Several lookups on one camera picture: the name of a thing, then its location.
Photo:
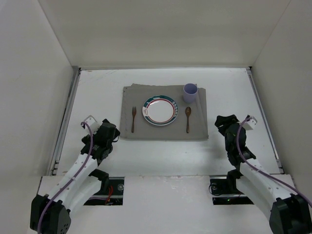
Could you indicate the lavender plastic cup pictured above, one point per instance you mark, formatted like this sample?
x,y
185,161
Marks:
x,y
190,91

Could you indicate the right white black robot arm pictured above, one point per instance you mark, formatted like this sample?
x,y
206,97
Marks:
x,y
286,209

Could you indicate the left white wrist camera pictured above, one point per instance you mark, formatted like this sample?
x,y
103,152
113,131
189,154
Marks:
x,y
90,124

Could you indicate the left metal table rail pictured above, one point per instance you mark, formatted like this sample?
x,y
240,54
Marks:
x,y
53,167

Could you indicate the grey cloth placemat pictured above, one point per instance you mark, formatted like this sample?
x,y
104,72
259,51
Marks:
x,y
137,94

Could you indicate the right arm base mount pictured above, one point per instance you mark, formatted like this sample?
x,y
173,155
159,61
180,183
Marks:
x,y
223,194

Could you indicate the white plate green red rim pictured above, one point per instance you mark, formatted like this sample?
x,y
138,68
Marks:
x,y
160,110

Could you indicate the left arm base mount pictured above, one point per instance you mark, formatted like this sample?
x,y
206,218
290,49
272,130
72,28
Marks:
x,y
109,195

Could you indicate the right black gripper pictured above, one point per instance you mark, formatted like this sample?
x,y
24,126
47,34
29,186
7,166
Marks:
x,y
224,121

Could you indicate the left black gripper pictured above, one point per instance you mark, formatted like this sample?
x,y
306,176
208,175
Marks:
x,y
110,130

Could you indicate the right metal table rail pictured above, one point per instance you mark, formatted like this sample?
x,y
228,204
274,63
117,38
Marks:
x,y
251,79

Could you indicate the metal table rail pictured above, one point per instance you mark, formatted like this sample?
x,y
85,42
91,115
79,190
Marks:
x,y
53,167
251,79

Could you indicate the brown wooden fork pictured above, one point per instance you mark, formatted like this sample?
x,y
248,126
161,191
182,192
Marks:
x,y
134,112

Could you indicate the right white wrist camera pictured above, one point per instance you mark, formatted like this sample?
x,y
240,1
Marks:
x,y
250,123

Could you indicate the brown wooden spoon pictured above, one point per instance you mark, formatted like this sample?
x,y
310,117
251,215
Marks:
x,y
188,113

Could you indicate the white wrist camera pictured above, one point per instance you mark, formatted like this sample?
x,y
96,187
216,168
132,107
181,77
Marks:
x,y
250,123
90,124

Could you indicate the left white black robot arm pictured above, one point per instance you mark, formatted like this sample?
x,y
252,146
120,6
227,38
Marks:
x,y
52,213

